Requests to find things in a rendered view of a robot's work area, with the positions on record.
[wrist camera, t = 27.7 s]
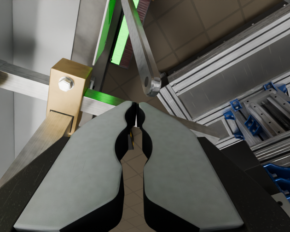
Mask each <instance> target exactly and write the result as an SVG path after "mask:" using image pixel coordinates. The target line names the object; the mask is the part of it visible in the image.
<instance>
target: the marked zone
mask: <svg viewBox="0 0 290 232"><path fill-rule="evenodd" d="M115 3H116V0H110V4H109V23H110V20H111V16H112V13H113V10H114V6H115Z"/></svg>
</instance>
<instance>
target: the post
mask: <svg viewBox="0 0 290 232"><path fill-rule="evenodd" d="M72 119H73V117H72V116H69V115H65V114H62V113H58V112H55V111H50V113H49V114H48V115H47V117H46V118H45V120H44V121H43V122H42V124H41V125H40V126H39V127H38V129H37V130H36V132H35V133H34V134H33V136H32V137H31V138H30V140H29V141H28V143H27V144H26V145H25V147H24V148H23V149H22V151H21V152H20V153H19V155H18V156H17V157H16V159H15V160H14V162H13V163H12V164H11V166H10V167H9V168H8V170H7V171H6V172H5V174H4V175H3V176H2V178H1V179H0V187H1V186H2V185H4V184H5V183H6V182H7V181H8V180H9V179H11V178H12V177H13V176H14V175H16V174H17V173H18V172H19V171H20V170H22V169H23V168H24V167H26V166H27V165H28V164H29V163H30V162H32V161H33V160H34V159H35V158H37V157H38V156H39V155H40V154H41V153H43V152H44V151H45V150H46V149H47V148H49V147H50V146H51V145H52V144H54V143H55V142H56V141H57V140H59V139H60V138H61V137H67V136H68V135H69V133H70V129H71V124H72Z"/></svg>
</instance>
